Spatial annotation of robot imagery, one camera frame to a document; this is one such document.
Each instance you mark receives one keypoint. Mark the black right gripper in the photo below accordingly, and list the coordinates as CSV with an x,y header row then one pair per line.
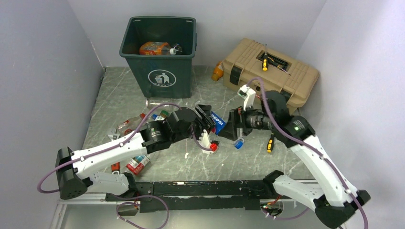
x,y
229,130

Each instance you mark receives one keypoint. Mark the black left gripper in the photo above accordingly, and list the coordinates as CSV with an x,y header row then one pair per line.
x,y
205,121

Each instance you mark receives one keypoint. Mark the tall orange drink bottle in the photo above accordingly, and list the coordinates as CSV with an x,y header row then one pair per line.
x,y
157,48

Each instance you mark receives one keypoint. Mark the clear bottle red cap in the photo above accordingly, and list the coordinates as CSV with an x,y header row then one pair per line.
x,y
137,164

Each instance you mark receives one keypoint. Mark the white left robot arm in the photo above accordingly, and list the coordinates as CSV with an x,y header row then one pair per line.
x,y
78,171

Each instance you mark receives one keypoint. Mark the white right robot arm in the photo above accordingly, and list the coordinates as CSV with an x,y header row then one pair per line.
x,y
334,199

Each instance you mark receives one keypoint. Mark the dark green trash bin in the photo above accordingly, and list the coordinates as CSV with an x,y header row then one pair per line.
x,y
165,76

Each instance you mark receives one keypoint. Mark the clear bottle near bin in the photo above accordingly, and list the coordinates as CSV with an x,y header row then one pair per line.
x,y
153,102

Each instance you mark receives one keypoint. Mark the white label green cap bottle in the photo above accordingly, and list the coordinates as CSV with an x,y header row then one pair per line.
x,y
161,116

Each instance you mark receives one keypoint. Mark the yellow black screwdriver on table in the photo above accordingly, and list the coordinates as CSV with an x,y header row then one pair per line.
x,y
271,143

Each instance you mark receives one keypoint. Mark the orange bottle behind toolbox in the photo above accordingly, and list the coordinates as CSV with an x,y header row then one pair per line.
x,y
218,71

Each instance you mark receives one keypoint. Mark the tan plastic toolbox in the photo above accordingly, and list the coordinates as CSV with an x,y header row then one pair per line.
x,y
245,63

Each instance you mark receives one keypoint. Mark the small red cap bottle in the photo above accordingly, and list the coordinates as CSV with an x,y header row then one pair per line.
x,y
130,125

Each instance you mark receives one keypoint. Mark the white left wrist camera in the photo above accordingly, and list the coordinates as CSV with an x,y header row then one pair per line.
x,y
208,146

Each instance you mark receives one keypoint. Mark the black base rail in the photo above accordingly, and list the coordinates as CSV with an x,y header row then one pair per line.
x,y
196,195

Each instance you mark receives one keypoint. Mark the yellow handled screwdriver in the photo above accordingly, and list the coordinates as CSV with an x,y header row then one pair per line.
x,y
265,60

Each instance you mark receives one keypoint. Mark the red handled adjustable wrench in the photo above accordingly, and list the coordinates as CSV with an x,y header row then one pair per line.
x,y
113,134

